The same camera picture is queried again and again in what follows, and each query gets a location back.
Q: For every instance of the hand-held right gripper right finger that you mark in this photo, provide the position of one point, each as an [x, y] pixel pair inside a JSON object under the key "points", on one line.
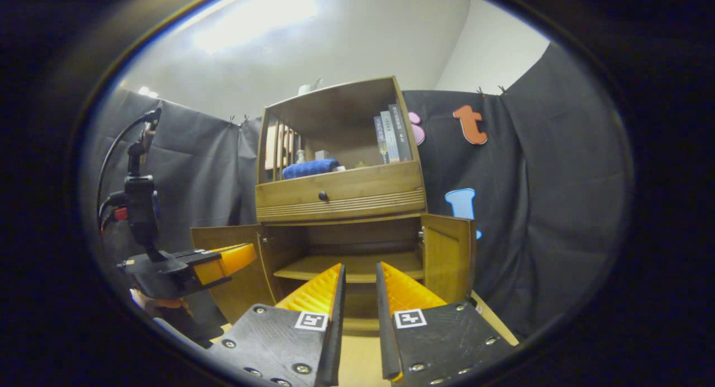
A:
{"points": [[385, 337]]}

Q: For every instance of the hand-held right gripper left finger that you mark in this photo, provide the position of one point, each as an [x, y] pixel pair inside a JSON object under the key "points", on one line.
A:
{"points": [[334, 342]]}

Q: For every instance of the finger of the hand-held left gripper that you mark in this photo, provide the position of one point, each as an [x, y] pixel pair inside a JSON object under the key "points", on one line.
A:
{"points": [[223, 264]]}

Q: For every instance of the wooden cabinet door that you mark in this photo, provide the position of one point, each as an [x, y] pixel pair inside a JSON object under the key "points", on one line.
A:
{"points": [[246, 293], [447, 258]]}

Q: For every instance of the wooden double-door shoe cabinet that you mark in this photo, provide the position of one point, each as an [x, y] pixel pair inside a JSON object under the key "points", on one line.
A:
{"points": [[346, 113]]}

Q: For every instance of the wooden inner shelf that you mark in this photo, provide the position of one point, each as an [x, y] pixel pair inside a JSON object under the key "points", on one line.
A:
{"points": [[360, 267]]}

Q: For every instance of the blue towel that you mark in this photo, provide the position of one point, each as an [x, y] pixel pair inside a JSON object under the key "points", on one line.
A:
{"points": [[310, 169]]}

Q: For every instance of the small pale bottle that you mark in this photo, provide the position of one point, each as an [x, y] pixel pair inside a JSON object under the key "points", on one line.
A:
{"points": [[300, 157]]}

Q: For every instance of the small grey box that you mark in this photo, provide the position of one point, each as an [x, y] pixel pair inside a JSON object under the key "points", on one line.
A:
{"points": [[322, 154]]}

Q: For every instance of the wooden drawer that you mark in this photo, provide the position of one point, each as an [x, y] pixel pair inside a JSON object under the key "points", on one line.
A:
{"points": [[363, 189]]}

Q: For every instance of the small white object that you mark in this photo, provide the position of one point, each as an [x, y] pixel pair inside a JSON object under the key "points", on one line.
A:
{"points": [[306, 89]]}

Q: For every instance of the dark blue cover book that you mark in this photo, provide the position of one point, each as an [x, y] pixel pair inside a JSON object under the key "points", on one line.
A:
{"points": [[381, 141]]}

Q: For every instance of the pale grey spine book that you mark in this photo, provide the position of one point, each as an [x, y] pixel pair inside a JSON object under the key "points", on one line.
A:
{"points": [[390, 137]]}

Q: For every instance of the black backdrop cloth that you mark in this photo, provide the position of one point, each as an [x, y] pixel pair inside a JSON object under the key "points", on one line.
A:
{"points": [[558, 208]]}

